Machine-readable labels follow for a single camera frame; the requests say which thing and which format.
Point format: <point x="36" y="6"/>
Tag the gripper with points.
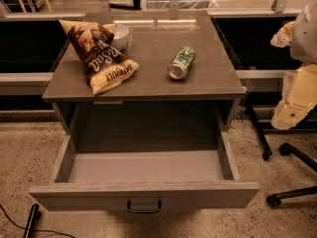
<point x="305" y="39"/>

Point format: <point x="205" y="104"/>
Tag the grey top drawer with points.
<point x="145" y="158"/>

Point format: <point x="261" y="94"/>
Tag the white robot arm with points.
<point x="303" y="45"/>

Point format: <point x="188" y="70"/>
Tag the grey drawer cabinet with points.
<point x="155" y="37"/>

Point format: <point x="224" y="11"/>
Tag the green soda can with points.
<point x="181" y="63"/>

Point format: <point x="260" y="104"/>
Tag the white bowl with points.
<point x="121" y="37"/>

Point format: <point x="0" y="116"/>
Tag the black office chair base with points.
<point x="291" y="181"/>

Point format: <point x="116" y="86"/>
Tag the brown and yellow chip bag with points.
<point x="105" y="67"/>

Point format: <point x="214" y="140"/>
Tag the black bar on floor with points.
<point x="34" y="216"/>

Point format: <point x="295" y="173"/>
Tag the white wire basket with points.
<point x="182" y="4"/>

